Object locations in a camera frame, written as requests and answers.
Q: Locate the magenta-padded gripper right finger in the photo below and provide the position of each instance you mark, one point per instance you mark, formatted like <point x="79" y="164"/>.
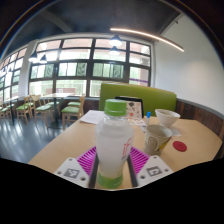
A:
<point x="154" y="170"/>

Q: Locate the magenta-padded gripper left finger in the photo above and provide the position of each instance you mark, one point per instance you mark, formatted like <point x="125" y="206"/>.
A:
<point x="71" y="172"/>

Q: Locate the clear green-capped drink bottle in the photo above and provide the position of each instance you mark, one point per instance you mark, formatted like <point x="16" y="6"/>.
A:
<point x="113" y="140"/>

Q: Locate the white patterned mug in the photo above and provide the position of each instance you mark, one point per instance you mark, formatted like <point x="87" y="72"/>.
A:
<point x="156" y="140"/>

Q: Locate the flat round red coaster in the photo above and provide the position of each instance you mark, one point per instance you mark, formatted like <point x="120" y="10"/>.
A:
<point x="179" y="146"/>

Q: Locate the colourful sticker sheet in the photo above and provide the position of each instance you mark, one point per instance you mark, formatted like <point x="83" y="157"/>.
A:
<point x="138" y="122"/>

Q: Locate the white ceramic bowl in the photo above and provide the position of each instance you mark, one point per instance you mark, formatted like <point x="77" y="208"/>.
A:
<point x="167" y="117"/>

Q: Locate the white paper sheets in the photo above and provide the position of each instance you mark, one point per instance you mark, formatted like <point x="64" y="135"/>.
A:
<point x="90" y="117"/>

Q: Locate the group of wooden chairs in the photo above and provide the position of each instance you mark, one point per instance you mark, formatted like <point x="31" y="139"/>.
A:
<point x="70" y="110"/>

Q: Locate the green upholstered bench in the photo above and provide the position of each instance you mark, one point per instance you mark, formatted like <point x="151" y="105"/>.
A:
<point x="156" y="96"/>

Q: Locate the wooden dining table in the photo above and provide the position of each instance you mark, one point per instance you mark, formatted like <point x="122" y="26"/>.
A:
<point x="56" y="96"/>

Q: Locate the large grid window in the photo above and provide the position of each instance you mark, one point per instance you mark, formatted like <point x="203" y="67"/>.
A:
<point x="76" y="55"/>

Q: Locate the group of pendant lamps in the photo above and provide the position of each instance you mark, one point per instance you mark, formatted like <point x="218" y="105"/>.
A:
<point x="115" y="41"/>

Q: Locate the long linear ceiling light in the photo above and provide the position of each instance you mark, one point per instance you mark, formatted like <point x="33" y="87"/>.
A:
<point x="150" y="35"/>

